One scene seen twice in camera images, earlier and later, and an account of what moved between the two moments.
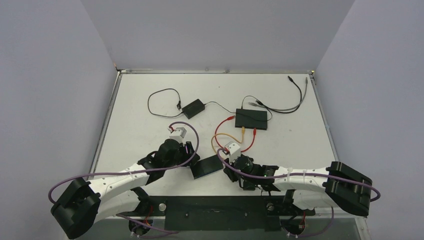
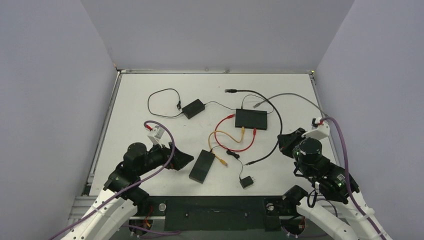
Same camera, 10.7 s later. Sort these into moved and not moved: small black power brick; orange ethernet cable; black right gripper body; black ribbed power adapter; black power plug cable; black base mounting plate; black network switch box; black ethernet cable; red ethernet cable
Moved: black ethernet cable; black right gripper body; black power plug cable; orange ethernet cable; black ribbed power adapter
Not moved: black network switch box; black base mounting plate; red ethernet cable; small black power brick
